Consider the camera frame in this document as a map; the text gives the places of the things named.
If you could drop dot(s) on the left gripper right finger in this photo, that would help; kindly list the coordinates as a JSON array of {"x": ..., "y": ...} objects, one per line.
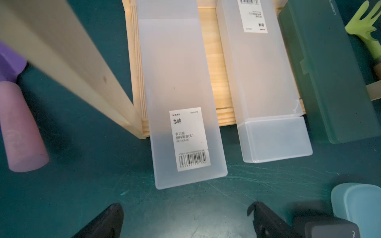
[{"x": 268, "y": 224}]

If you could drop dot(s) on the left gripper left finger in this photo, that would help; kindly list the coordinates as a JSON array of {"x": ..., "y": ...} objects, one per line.
[{"x": 108, "y": 224}]

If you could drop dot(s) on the teal translucent pencil case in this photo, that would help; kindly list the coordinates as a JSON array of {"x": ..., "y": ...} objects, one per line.
[{"x": 360, "y": 204}]

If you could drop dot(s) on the frosted case with barcode label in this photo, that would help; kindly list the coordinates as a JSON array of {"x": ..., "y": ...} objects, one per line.
[{"x": 184, "y": 130}]

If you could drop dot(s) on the wooden two-tier shelf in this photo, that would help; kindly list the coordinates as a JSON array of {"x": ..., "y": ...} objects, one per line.
[{"x": 50, "y": 36}]

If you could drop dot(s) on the dark green pencil case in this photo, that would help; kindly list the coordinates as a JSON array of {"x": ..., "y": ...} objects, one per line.
[{"x": 329, "y": 80}]

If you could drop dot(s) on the frosted case with cap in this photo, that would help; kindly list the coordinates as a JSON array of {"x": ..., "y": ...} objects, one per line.
[{"x": 267, "y": 107}]

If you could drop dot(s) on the purple toy trowel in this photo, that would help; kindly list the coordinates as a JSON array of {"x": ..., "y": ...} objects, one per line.
[{"x": 25, "y": 149}]

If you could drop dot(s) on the green toy rake wooden handle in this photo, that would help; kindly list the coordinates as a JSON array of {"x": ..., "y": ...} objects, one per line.
[{"x": 362, "y": 26}]

